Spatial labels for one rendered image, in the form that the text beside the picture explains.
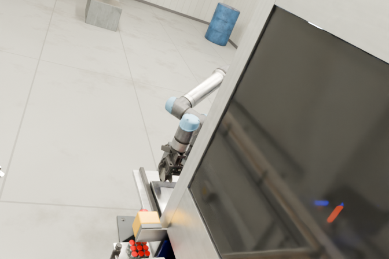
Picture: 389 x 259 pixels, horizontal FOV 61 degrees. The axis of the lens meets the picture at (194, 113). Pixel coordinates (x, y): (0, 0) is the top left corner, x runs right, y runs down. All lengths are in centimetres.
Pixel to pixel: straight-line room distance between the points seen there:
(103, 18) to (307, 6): 592
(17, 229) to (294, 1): 209
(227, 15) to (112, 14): 324
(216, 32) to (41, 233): 712
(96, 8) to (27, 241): 483
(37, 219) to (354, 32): 220
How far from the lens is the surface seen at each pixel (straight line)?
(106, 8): 650
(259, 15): 88
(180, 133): 133
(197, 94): 152
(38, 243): 236
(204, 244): 96
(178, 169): 141
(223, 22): 865
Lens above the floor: 184
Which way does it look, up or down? 24 degrees down
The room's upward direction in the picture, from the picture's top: 23 degrees clockwise
